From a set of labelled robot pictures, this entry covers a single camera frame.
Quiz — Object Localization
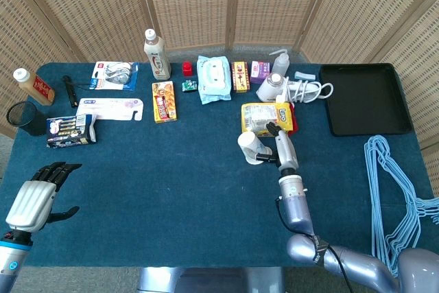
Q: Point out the blue packaged earphones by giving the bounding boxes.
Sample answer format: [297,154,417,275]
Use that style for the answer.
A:
[89,61,140,91]

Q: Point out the red and yellow tall box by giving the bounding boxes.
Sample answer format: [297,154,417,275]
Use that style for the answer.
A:
[231,61,249,93]

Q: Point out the milk tea bottle white cap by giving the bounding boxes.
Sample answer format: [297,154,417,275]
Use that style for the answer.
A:
[143,28,172,80]

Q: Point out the yellow snack bag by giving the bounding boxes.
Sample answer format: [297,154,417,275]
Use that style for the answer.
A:
[241,102,298,138]

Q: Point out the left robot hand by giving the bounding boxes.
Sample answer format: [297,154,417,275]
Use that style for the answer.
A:
[5,161,83,234]

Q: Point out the light blue wet wipes pack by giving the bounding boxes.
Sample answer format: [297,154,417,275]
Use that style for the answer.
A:
[196,54,233,106]

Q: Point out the white hair dryer with cord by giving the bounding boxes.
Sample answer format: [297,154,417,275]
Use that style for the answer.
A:
[256,72,334,104]

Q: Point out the brown drink bottle red label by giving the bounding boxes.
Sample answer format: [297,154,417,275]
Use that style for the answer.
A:
[12,68,56,106]

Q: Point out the grey blue robot torso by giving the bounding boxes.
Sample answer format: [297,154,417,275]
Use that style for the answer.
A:
[137,266,285,293]

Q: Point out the white toothbrush package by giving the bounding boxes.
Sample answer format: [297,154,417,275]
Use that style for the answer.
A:
[75,97,145,121]

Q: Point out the light blue wire hangers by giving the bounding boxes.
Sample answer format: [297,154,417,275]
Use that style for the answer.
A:
[363,134,439,279]

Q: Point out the dark printed product pack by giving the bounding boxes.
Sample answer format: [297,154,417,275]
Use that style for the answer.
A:
[46,113,98,148]

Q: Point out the blue felt table cloth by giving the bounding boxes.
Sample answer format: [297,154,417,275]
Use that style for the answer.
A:
[0,62,439,268]

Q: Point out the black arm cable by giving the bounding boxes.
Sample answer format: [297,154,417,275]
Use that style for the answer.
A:
[274,196,354,293]

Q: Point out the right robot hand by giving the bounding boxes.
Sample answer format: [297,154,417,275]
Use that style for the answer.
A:
[255,121,299,174]

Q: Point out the black plastic tray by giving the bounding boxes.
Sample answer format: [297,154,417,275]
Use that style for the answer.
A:
[318,62,414,137]

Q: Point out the purple and white box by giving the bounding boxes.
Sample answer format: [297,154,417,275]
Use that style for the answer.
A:
[249,60,272,84]

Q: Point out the white paper cup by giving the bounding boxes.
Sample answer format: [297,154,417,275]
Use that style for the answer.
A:
[237,131,274,165]

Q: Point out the black stick with lanyard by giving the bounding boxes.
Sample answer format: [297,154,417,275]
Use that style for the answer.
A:
[62,75,80,108]

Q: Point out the black mesh pen holder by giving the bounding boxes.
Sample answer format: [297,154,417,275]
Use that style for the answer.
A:
[5,100,47,137]

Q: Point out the yellow and red snack box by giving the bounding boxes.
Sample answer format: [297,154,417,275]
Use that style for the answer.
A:
[152,80,178,124]

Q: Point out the clear plastic squeeze bottle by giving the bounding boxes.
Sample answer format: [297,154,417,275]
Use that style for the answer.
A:
[268,49,292,78]

